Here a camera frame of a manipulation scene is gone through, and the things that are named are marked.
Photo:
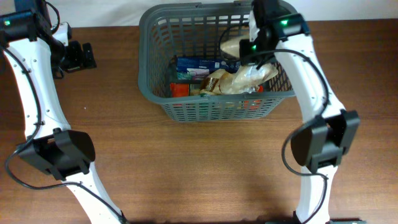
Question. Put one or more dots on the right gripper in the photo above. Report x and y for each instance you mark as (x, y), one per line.
(244, 51)

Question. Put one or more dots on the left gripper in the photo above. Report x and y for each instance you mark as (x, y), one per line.
(78, 61)

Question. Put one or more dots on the beige paper bag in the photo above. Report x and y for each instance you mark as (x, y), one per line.
(247, 76)

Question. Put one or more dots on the brown snack bag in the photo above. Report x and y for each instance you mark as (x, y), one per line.
(222, 82)

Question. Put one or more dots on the blue carton box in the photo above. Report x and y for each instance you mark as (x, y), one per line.
(189, 68)

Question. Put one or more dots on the orange spaghetti packet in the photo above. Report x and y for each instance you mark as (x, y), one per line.
(194, 90)

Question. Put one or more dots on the grey plastic basket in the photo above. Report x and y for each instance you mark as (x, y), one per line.
(169, 31)

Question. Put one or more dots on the green lid jar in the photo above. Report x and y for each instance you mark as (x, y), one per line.
(204, 108)

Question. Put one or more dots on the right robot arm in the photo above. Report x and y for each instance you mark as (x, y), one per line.
(315, 149)

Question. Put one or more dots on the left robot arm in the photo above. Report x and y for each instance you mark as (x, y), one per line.
(39, 52)

